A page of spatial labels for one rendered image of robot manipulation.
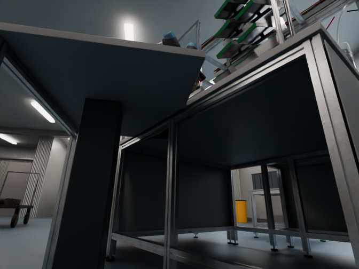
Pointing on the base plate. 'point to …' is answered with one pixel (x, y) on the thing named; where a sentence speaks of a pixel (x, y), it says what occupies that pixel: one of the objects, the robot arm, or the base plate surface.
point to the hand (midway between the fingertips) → (194, 89)
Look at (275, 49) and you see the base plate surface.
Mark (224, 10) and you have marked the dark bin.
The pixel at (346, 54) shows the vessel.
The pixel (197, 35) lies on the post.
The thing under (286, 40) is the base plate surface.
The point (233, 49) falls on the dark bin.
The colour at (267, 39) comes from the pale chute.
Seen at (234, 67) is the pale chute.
